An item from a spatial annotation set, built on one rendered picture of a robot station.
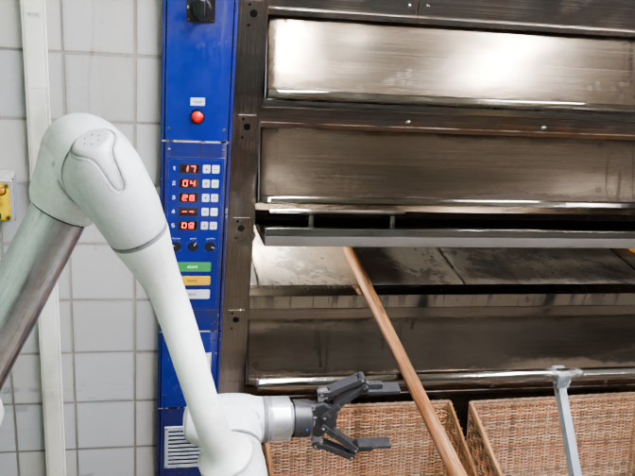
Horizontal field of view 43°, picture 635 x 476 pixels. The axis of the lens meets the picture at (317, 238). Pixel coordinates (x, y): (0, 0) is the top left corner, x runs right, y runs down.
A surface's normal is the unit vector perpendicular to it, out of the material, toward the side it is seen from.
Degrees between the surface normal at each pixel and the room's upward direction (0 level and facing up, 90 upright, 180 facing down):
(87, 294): 90
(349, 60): 69
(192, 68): 90
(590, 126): 90
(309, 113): 90
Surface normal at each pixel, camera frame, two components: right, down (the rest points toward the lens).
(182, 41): 0.18, 0.42
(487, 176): 0.20, 0.08
